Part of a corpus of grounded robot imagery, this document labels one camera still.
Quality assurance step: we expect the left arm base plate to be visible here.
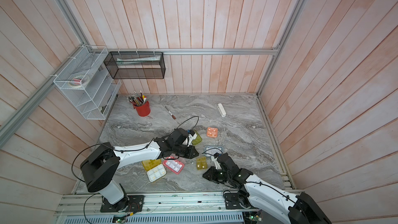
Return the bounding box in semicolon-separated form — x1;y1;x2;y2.
100;195;145;213

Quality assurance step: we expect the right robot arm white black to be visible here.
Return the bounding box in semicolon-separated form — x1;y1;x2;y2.
203;152;331;224

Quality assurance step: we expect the blue pillbox clear lid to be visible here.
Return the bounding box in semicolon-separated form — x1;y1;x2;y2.
203;145;224;157

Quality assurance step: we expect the small yellow transparent pillbox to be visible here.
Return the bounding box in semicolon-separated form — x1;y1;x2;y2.
196;157;208;170

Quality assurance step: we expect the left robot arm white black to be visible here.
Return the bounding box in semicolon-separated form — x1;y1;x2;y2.
80;128;199;205

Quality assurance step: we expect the green lid white pillbox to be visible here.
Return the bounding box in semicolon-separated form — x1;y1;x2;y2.
191;130;202;145

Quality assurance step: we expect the aluminium front rail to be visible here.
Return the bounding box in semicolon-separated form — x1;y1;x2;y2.
55;190;262;224

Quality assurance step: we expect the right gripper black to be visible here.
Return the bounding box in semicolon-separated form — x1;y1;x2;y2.
202;166;232;183

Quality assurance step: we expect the brown handled screwdriver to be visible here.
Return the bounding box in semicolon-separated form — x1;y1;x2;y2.
165;106;176;120

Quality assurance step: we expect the orange small pillbox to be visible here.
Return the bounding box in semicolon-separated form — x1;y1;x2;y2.
206;127;218;138

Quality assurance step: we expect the white rectangular case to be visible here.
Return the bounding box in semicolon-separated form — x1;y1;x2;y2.
217;103;227;117

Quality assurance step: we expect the tape roll on shelf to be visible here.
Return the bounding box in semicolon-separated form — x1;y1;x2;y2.
68;74;88;89

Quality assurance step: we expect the yellow lid white pillbox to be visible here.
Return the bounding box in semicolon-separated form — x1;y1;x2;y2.
142;159;166;183

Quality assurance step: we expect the red pen cup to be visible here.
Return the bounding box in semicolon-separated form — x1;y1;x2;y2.
133;101;151;117

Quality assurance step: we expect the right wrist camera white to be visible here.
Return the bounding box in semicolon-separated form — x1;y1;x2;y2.
211;156;221;170

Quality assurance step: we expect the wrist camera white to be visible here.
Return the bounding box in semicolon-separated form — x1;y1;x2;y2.
211;156;221;170
184;132;197;146

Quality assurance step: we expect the black mesh wall basket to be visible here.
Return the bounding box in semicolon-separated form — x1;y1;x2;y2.
104;51;166;79

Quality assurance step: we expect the white wire shelf rack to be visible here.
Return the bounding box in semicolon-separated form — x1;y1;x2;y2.
53;46;121;120

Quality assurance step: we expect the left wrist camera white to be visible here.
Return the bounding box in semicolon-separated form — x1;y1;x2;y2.
184;132;197;146

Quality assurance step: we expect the pink pillbox clear lid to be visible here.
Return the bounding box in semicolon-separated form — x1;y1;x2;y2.
163;156;184;175

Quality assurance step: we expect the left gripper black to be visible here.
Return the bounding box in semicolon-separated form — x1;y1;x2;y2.
172;144;200;160

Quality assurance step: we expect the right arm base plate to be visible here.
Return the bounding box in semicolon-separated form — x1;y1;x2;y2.
222;190;251;209

